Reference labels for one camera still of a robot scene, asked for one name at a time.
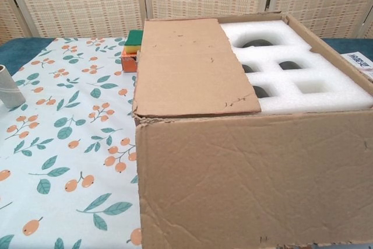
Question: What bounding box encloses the red cardboard box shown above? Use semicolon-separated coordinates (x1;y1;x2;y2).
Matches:
131;10;373;249

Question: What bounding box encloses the small orange box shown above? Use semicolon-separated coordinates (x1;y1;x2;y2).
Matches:
121;49;139;73

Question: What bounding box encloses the white pink toothpaste box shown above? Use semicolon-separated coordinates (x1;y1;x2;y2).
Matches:
340;52;373;82

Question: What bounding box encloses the green yellow sponge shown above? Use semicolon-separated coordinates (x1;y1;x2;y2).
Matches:
125;29;144;53

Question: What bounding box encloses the large black pot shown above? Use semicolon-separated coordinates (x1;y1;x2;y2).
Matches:
241;38;276;48

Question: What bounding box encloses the floral tablecloth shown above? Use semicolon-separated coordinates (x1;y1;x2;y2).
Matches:
0;36;143;249

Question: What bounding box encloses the bamboo folding screen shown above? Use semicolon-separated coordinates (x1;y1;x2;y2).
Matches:
0;0;373;40

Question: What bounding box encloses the white foam insert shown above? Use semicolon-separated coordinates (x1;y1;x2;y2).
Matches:
220;20;373;115

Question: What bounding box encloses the cardboard tube roll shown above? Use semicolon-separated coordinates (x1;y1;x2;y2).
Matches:
0;64;26;108

